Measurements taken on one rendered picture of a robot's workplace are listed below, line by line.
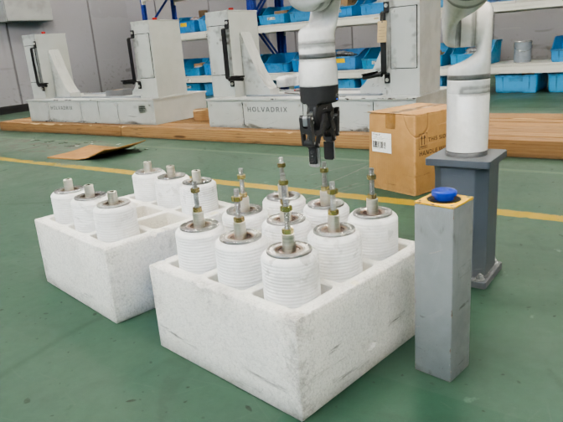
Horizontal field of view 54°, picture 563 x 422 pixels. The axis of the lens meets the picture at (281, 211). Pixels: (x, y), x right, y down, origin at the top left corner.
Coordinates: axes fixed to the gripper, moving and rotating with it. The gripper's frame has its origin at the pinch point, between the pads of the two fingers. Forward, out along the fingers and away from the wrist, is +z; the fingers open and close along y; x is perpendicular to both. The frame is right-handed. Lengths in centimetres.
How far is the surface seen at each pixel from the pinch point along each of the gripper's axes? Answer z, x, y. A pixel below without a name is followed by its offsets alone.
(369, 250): 16.0, -12.4, -7.5
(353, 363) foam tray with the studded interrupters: 31.4, -14.6, -21.7
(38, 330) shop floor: 35, 57, -31
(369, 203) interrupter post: 7.7, -11.4, -3.9
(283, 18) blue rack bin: -49, 271, 476
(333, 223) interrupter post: 8.5, -9.0, -15.3
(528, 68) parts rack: 14, 12, 444
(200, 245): 12.4, 14.4, -23.7
